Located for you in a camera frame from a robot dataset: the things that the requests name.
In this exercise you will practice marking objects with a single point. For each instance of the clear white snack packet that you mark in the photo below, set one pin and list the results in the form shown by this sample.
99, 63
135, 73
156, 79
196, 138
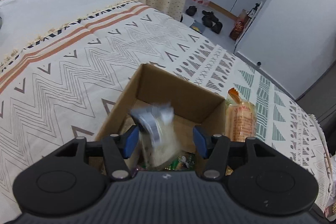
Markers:
159, 142

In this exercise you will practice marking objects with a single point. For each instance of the red oil bottle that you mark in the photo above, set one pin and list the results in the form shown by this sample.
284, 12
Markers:
237, 29

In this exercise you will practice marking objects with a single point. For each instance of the patterned bed blanket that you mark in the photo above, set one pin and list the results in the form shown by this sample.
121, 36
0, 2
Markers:
65, 76

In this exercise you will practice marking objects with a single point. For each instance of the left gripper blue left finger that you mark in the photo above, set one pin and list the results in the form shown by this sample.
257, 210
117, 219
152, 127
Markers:
116, 148

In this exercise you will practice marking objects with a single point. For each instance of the open cardboard box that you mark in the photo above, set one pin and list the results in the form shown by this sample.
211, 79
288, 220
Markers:
193, 106

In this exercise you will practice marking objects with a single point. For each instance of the orange biscuit packet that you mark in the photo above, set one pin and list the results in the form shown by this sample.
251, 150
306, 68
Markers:
241, 117

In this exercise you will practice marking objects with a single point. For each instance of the green pastry packet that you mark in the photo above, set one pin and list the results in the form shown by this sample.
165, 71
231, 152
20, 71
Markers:
182, 163

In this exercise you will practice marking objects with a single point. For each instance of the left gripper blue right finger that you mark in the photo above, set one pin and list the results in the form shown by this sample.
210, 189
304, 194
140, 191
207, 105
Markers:
214, 152

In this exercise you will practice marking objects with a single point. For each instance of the black slippers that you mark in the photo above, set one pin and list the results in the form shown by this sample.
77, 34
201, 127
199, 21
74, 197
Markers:
209, 20

